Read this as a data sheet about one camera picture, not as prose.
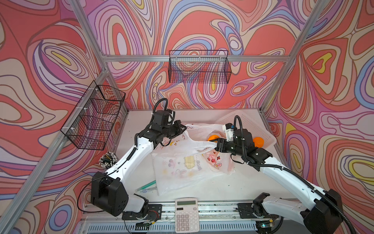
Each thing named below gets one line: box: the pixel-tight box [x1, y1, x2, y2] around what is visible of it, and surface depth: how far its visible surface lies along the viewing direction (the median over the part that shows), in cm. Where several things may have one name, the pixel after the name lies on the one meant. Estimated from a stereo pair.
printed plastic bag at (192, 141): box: [153, 122, 225, 156], surface depth 78 cm
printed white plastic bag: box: [203, 140, 236, 176], surface depth 83 cm
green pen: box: [137, 179, 157, 192], surface depth 84 cm
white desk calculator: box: [174, 197, 200, 234], surface depth 72 cm
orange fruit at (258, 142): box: [253, 136, 265, 148], surface depth 97 cm
